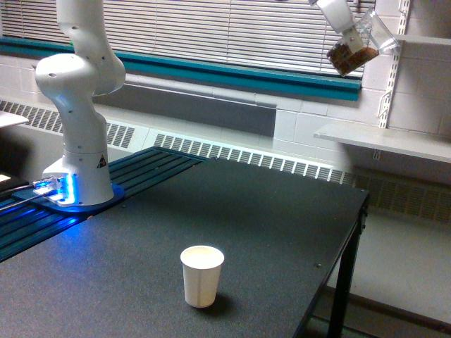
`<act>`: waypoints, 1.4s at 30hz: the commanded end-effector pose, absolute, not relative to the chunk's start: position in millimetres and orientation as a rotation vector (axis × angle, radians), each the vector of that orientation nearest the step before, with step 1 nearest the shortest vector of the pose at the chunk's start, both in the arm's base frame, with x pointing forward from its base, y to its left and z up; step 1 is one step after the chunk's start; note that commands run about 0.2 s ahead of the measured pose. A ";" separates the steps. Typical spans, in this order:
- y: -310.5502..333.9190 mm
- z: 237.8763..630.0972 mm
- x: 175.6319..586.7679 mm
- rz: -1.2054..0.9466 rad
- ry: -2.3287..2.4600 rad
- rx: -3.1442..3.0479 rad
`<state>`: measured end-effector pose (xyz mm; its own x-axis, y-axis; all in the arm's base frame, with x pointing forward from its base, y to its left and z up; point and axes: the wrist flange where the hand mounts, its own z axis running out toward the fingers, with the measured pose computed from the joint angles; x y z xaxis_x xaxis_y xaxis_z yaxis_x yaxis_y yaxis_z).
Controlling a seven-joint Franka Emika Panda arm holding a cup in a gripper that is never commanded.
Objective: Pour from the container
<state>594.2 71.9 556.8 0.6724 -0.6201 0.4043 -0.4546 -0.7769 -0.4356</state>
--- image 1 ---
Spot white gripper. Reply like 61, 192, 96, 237
309, 0, 363, 51

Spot clear plastic cup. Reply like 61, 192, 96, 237
334, 8, 400, 56

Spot brown nuts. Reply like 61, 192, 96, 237
327, 43, 379, 76

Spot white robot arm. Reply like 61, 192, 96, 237
35, 1, 126, 208

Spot teal window sill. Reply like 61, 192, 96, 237
0, 36, 363, 102

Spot window blinds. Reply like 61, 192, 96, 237
1, 1, 340, 75

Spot white baseboard radiator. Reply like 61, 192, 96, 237
0, 98, 451, 223

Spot white paper cup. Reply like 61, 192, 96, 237
180, 245, 225, 308

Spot black table leg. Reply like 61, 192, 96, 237
327, 197, 369, 337

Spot white board at left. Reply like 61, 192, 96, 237
0, 111, 29, 128

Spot upper white wall shelf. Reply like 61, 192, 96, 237
394, 35, 451, 46

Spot white wall shelf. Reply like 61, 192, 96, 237
394, 35, 451, 46
314, 121, 450, 163

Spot white shelf rail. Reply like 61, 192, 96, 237
377, 0, 412, 129

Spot lower white wall shelf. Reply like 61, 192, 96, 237
314, 121, 450, 163

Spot grey cable at base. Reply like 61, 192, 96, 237
0, 194, 43, 212

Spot black cable at base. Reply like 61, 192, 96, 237
0, 182, 35, 194

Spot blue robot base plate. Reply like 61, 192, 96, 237
12, 182, 125, 215

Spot black slotted aluminium rail base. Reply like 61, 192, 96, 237
0, 146, 207, 263

